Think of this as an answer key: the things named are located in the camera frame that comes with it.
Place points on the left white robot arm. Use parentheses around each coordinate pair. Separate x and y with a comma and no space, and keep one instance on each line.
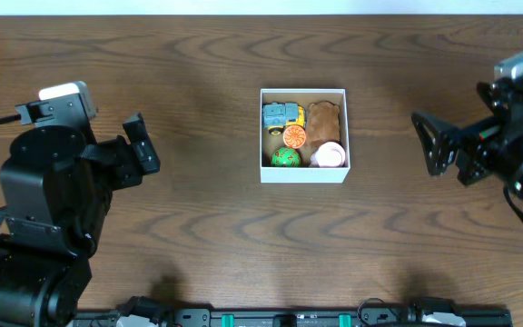
(58,184)

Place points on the orange mesh ball toy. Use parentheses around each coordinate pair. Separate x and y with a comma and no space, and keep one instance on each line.
(294,136)

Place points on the white cardboard box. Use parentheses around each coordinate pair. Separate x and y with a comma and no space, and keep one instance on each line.
(269,144)

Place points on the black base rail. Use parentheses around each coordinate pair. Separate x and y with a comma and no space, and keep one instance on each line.
(432,312)

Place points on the yellow grey toy truck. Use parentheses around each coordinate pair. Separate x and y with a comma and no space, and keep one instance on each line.
(276,117)

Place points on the green number ball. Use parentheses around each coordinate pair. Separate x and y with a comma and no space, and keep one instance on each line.
(286,157)

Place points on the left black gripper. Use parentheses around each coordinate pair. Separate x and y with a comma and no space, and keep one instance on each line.
(139,145)

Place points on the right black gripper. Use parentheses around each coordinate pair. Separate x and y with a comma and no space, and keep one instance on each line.
(485,140)

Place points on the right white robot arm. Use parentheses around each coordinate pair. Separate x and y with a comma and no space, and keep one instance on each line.
(514,193)

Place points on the brown plush bear toy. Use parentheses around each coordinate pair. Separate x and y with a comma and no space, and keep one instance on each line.
(323,124)

